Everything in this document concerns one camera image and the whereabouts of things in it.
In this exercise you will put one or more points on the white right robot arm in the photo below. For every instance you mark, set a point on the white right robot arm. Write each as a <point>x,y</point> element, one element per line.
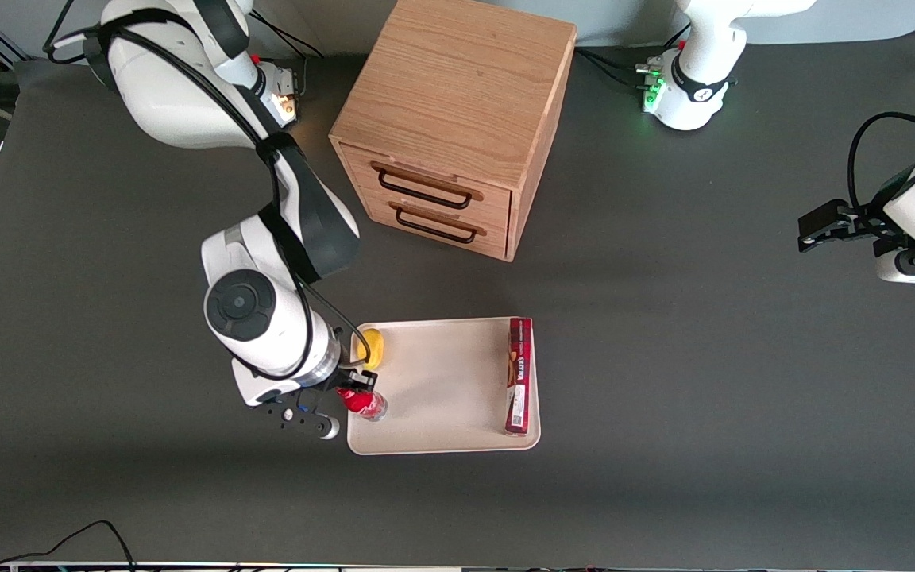
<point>251,318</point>

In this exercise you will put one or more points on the yellow lemon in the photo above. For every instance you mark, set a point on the yellow lemon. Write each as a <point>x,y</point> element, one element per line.
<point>376,348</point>

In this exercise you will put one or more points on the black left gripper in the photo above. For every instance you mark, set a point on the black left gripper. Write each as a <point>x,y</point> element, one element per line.
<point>864,222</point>

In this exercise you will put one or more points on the wooden drawer front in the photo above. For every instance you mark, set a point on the wooden drawer front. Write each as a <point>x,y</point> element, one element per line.
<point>497,242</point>
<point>497,205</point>

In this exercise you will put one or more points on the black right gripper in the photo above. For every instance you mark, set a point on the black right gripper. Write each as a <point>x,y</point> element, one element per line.
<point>356,380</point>

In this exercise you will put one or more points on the red biscuit box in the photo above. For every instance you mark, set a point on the red biscuit box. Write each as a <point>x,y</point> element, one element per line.
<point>519,381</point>

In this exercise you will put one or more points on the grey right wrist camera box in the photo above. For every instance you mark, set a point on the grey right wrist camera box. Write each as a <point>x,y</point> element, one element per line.
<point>303,417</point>

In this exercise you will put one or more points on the red coke bottle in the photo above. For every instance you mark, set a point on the red coke bottle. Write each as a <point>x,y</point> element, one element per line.
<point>368,406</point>

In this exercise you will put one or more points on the wooden drawer cabinet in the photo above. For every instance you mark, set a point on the wooden drawer cabinet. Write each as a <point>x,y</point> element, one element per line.
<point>457,87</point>

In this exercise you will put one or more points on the beige plastic tray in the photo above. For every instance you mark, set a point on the beige plastic tray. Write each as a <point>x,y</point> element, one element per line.
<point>442,397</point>

